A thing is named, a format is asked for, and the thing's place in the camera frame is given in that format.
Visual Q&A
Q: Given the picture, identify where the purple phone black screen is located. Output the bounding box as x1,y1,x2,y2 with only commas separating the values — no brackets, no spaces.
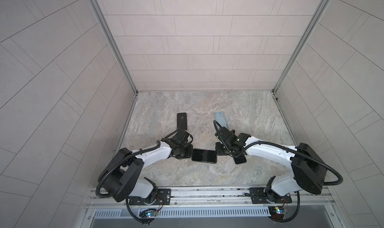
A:
177,113,188,131

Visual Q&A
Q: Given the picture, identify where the light blue phone case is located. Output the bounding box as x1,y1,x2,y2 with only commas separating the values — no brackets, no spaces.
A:
214,111,228,128

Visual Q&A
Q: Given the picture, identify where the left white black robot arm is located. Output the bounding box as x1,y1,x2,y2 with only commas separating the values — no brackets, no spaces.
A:
95,129,194,204

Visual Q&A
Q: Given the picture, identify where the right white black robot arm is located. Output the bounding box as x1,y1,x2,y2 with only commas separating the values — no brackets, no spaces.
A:
215,126,330,203

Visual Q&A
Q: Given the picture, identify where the left green circuit board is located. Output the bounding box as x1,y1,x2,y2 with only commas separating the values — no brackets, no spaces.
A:
140,209,159,219

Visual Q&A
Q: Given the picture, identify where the green circuit board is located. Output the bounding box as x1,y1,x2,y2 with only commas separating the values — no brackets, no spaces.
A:
140,209,159,219
268,206,288,221

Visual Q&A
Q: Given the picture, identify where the right green circuit board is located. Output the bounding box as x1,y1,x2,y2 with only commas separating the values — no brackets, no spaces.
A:
268,206,288,221

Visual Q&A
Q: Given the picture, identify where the right black corrugated cable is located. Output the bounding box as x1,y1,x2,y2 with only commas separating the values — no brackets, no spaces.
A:
212,119,344,187

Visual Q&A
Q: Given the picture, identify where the black corrugated cable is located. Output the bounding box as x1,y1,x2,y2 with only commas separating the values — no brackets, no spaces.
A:
212,119,344,187
95,126,194,199

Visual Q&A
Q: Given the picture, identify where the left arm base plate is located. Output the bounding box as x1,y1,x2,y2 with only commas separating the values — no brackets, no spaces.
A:
129,189,171,206

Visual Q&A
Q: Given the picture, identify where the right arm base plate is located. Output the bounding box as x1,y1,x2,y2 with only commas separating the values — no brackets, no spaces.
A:
245,188,292,204

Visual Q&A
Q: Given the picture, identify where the left black corrugated cable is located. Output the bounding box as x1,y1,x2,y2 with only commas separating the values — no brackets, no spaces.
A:
95,126,194,199

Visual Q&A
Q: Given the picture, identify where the aluminium mounting rail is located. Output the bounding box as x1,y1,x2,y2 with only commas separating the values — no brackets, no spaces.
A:
84,185,335,211

